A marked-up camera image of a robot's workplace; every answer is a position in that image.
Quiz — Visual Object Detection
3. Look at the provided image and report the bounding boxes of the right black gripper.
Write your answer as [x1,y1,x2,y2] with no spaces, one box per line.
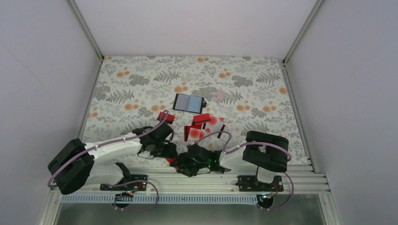
[170,152,210,177]

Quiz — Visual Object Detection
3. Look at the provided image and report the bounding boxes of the red card black stripe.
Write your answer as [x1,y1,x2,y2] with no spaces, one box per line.
[165,158,176,164]

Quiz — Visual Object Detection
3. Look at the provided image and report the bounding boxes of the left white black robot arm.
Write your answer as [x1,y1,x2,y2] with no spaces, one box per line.
[47,123,177,195]

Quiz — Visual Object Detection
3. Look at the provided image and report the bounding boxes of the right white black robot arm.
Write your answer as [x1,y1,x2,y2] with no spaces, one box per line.
[170,131,292,191]

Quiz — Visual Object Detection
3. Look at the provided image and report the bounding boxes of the white card black stripe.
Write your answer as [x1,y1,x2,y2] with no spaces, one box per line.
[211,124,225,139]

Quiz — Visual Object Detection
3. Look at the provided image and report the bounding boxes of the white floral card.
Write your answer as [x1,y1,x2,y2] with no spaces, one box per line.
[211,90,227,104]

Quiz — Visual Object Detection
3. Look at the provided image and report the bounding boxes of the floral patterned table mat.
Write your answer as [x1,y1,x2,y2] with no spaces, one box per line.
[81,56,307,165]

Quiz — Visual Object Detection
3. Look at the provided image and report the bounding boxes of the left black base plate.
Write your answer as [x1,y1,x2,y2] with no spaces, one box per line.
[99,174,148,192]

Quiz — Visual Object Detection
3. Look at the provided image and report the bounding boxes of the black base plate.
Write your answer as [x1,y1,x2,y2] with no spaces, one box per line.
[99,174,148,192]
[235,175,284,192]

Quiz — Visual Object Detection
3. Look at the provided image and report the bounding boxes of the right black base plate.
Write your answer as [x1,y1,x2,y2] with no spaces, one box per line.
[235,175,284,192]

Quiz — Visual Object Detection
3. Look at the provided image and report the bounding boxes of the aluminium rail frame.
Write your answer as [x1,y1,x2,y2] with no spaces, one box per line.
[39,166,341,225]

